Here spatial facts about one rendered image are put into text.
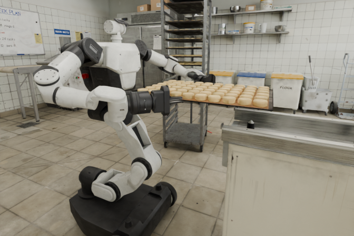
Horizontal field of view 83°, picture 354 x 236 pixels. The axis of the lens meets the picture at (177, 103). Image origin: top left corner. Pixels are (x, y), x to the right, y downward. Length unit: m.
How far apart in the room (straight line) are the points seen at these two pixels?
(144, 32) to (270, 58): 2.84
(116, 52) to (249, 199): 0.91
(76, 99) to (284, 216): 0.89
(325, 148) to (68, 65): 1.00
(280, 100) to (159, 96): 3.76
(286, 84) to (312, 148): 3.53
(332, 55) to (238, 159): 4.35
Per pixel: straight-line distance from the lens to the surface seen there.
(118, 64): 1.10
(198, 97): 0.81
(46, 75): 0.86
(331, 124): 1.13
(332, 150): 0.85
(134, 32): 4.99
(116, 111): 0.76
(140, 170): 1.22
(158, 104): 0.78
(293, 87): 4.35
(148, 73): 4.80
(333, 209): 0.95
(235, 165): 0.88
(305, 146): 0.84
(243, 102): 0.78
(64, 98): 0.81
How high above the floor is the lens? 1.20
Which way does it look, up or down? 15 degrees down
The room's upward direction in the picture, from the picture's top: straight up
